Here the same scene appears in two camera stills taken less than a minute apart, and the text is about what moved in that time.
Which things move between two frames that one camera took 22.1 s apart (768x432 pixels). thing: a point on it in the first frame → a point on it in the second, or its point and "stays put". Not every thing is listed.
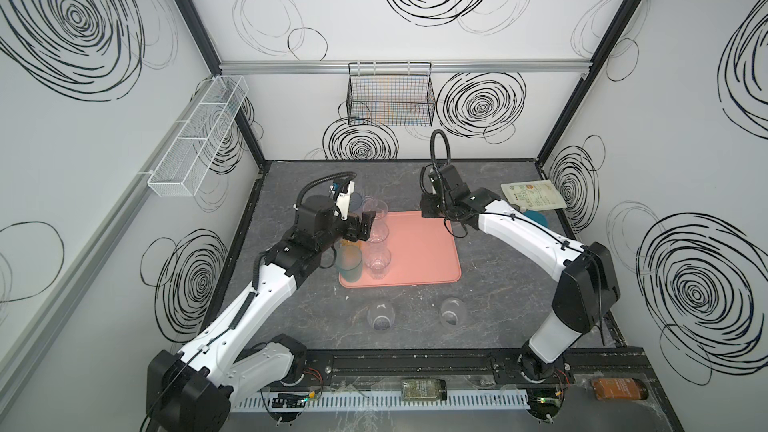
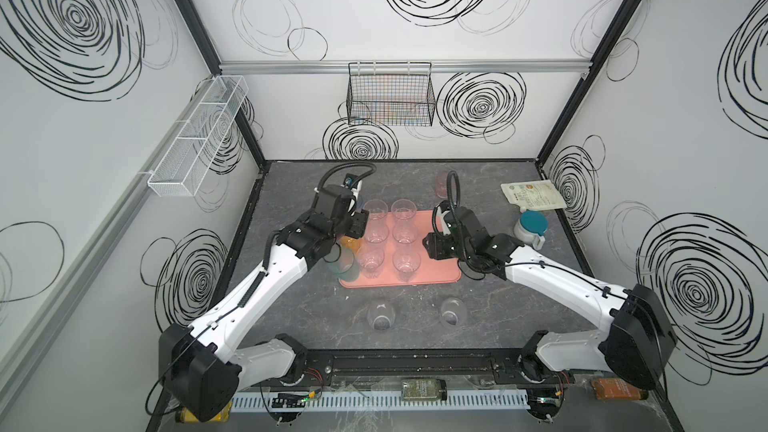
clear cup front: (381, 317) stays put
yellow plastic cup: (350, 246) stays put
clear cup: (379, 231) stays put
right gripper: (430, 206) → (435, 244)
